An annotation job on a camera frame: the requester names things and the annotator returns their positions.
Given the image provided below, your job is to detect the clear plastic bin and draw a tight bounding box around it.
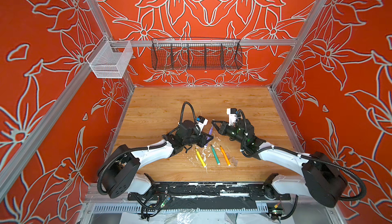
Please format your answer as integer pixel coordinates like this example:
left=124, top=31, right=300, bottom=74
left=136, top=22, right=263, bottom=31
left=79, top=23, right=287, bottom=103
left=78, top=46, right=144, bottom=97
left=86, top=36, right=133, bottom=78

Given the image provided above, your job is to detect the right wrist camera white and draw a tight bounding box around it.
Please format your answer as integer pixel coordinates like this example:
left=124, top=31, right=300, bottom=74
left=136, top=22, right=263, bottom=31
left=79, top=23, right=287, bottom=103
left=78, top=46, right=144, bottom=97
left=226, top=108, right=238, bottom=126

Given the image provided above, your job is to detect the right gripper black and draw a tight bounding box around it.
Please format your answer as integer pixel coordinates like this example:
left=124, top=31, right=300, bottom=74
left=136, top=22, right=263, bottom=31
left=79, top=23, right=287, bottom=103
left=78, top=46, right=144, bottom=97
left=210, top=120, right=248, bottom=147

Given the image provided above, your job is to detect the grey slotted cable duct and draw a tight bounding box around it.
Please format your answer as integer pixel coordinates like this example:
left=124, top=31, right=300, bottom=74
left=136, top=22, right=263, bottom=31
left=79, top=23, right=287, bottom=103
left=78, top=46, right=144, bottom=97
left=91, top=203, right=268, bottom=214

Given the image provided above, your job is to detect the green marker pen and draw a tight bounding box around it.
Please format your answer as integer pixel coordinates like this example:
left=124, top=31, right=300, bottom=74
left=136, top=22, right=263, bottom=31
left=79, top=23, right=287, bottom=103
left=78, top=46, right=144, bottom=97
left=210, top=145, right=220, bottom=165

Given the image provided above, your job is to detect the black wire basket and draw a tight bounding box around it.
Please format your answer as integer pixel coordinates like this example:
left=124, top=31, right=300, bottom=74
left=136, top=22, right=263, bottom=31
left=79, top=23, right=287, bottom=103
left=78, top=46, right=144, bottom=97
left=151, top=37, right=244, bottom=71

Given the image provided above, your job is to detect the orange marker pen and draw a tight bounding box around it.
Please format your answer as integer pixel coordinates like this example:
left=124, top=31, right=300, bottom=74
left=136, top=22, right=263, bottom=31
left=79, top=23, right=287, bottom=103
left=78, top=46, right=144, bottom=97
left=220, top=146, right=231, bottom=166

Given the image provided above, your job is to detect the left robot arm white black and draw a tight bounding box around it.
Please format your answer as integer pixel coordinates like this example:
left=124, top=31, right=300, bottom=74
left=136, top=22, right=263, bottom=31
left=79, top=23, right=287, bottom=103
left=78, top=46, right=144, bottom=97
left=97, top=116, right=213, bottom=198

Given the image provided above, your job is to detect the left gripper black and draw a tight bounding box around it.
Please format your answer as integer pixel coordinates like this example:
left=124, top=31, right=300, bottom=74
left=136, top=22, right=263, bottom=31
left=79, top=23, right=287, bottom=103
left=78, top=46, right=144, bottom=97
left=182, top=129, right=213, bottom=147

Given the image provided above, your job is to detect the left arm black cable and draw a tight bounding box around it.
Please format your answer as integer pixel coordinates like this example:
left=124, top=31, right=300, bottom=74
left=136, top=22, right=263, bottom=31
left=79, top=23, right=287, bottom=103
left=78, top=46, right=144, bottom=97
left=97, top=101, right=197, bottom=195

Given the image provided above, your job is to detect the purple marker pen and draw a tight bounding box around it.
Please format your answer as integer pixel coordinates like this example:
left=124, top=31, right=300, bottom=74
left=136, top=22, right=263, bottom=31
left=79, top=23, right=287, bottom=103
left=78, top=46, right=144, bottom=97
left=208, top=126, right=214, bottom=136

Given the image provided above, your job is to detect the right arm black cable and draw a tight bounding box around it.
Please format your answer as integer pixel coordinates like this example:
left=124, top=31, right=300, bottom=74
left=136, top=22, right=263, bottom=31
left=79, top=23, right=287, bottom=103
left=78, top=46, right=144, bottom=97
left=237, top=109, right=368, bottom=220

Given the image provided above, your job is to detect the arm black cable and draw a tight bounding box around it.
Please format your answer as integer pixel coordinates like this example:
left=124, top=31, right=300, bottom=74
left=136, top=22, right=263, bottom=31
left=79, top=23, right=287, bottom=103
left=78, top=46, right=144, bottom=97
left=237, top=109, right=368, bottom=220
left=97, top=101, right=197, bottom=195

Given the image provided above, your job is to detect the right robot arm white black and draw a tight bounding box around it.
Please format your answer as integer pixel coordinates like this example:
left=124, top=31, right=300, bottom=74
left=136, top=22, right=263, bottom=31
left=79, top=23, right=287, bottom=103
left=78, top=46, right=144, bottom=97
left=212, top=120, right=347, bottom=208

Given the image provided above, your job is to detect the yellow marker pen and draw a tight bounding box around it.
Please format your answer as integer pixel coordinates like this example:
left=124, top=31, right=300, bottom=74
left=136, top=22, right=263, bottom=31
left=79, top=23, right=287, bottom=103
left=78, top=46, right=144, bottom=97
left=195, top=149, right=206, bottom=168

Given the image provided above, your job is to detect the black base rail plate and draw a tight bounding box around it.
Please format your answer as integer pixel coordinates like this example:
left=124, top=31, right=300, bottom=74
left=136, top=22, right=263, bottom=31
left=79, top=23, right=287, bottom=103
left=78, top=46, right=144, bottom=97
left=127, top=180, right=292, bottom=202

